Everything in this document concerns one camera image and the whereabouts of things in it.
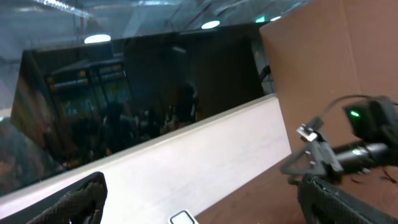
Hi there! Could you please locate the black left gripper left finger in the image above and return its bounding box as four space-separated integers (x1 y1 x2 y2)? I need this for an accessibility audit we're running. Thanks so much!
1 172 108 224

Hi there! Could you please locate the white barcode scanner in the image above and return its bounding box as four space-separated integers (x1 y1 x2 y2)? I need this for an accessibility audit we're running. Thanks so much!
168 210 199 224

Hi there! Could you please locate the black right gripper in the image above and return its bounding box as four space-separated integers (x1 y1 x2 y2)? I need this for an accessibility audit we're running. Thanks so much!
280 141 344 180

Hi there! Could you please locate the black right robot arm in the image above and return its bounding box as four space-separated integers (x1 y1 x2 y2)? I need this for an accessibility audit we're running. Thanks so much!
280 95 397 185

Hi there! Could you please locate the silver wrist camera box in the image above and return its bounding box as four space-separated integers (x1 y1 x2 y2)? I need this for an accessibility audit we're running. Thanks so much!
296 124 318 142

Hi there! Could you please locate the brown cardboard panel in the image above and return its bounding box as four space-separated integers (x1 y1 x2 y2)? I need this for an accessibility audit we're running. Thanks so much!
260 0 397 151

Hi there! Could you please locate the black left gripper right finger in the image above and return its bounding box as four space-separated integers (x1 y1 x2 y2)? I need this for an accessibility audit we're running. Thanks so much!
297 174 397 224

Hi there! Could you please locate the dark glass window pane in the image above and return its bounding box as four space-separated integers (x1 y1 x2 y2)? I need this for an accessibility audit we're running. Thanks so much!
1 24 272 195

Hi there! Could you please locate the black camera cable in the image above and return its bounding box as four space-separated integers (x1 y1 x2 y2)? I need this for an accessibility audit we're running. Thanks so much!
310 94 398 125

